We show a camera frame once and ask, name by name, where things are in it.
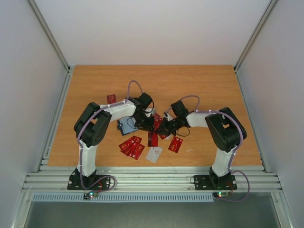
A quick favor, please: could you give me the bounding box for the dark red stripe card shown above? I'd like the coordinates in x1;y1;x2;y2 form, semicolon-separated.
153;113;162;134

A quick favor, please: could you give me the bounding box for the blue leather card holder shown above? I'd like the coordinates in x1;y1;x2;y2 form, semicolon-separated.
117;116;138;136

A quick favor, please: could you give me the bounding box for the red vip card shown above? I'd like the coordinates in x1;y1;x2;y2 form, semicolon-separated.
124;141;145;160
119;136;139;153
168;136;183;153
159;134;171;140

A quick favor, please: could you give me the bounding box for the white card bottom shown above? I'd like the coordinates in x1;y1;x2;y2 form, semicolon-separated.
146;147;162;163

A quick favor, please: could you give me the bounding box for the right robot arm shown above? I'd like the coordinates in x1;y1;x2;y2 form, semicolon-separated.
155;100;247;190

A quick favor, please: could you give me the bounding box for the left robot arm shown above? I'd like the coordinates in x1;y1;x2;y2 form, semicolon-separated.
69;93;154;190

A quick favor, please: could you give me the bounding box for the red stripe card lower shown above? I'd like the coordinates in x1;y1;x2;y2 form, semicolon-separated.
148;132;158;147

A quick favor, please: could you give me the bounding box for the red card far left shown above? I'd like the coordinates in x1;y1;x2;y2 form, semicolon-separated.
106;94;117;104

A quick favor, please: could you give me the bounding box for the right controller board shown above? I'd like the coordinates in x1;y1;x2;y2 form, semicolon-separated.
213;191;232;198

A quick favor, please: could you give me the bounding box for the controller board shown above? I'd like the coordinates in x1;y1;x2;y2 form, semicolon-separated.
83;191;99;200
213;191;232;198

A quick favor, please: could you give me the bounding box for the left controller board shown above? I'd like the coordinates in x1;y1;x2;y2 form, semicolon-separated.
83;191;99;200

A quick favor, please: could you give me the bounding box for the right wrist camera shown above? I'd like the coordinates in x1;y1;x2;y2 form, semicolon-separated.
163;112;173;121

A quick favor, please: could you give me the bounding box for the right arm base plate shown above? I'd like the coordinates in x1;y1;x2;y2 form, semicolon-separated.
193;174;238;190

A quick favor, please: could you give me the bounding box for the left aluminium corner post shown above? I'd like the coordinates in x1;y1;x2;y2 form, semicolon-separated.
27;0;71;72

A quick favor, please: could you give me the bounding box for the aluminium corner post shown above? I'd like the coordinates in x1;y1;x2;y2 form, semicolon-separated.
234;0;280;72
27;0;71;72

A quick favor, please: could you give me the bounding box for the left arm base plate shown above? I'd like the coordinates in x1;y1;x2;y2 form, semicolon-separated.
67;175;111;190

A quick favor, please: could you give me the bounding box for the aluminium rail frame front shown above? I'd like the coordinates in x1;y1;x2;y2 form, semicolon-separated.
22;166;282;192

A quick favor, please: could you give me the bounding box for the grey slotted cable duct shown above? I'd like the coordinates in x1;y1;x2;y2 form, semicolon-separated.
32;192;214;203

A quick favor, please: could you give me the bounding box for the right aluminium corner post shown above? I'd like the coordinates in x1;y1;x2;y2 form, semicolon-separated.
234;0;280;72

